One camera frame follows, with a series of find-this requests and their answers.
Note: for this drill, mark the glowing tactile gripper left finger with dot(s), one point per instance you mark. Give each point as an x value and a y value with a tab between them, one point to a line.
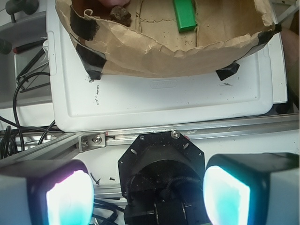
46	192

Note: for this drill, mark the black tape strip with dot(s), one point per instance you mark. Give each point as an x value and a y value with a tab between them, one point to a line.
228	71
92	61
263	39
84	28

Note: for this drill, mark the grey clamp knob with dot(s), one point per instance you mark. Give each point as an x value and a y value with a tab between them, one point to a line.
29	7

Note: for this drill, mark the green rectangular block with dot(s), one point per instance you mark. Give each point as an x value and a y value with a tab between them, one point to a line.
185	15

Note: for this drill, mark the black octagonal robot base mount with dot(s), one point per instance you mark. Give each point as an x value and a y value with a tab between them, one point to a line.
161	178

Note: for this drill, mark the black tape strip lower left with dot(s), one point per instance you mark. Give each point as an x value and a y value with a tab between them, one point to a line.
92	61

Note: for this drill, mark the white plastic bin lid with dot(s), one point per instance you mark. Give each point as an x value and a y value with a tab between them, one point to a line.
119	101

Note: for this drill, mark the brown paper bag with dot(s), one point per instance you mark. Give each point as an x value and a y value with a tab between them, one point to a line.
152	46

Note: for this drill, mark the black tape strip lower right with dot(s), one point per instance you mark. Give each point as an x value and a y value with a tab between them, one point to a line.
228	71

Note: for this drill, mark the metal corner bracket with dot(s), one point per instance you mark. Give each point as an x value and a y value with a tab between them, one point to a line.
93	141

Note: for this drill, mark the black tape strip upper left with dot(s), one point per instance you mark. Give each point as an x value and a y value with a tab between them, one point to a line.
84	28

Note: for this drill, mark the black tape strip upper right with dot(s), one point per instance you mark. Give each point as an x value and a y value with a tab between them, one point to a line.
263	39

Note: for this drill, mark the brown rock chunk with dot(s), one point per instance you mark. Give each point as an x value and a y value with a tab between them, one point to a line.
120	15

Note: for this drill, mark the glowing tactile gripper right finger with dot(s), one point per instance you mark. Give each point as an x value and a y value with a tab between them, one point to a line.
253	189

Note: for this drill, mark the aluminium extrusion rail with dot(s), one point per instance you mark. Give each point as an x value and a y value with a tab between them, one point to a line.
274	133

